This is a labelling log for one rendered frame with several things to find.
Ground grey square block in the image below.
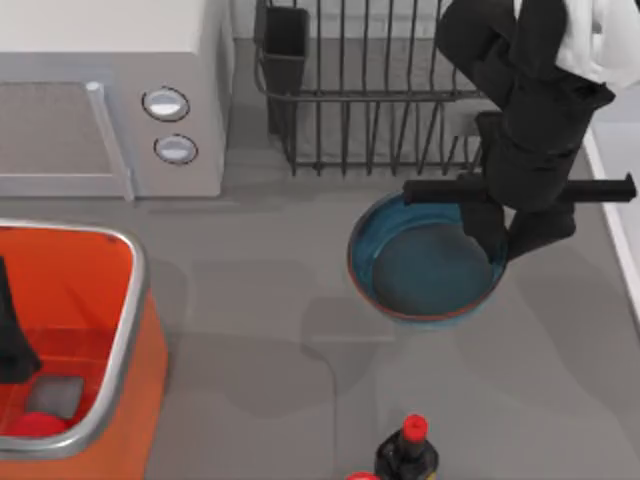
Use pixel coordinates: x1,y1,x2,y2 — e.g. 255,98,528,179
24,375,85,419

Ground pale microwave oven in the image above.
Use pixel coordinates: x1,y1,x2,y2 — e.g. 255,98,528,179
0,0,237,202

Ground microwave door handle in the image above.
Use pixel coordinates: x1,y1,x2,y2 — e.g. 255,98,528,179
84,81,137,202

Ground round microwave knob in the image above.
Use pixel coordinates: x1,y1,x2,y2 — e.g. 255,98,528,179
141,85,191,123
152,133,200,166

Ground black bottle with red cap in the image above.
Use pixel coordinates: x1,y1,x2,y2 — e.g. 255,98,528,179
373,413,441,480

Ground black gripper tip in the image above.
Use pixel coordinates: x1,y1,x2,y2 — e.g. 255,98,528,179
0,255,44,385

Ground dark wire dish rack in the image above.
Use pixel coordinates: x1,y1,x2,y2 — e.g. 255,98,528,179
252,0,501,179

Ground red round object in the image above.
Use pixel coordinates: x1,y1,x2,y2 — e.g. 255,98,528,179
9,411,71,439

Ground black cutlery holder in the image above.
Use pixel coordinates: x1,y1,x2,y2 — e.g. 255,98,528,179
254,4,312,137

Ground blue bowl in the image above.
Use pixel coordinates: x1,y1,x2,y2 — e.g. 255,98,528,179
347,192,509,326

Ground orange bin with metal rim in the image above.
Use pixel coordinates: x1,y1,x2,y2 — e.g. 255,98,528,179
0,218,170,480

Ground microwave oven door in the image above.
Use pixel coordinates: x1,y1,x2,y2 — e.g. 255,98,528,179
0,81,137,202

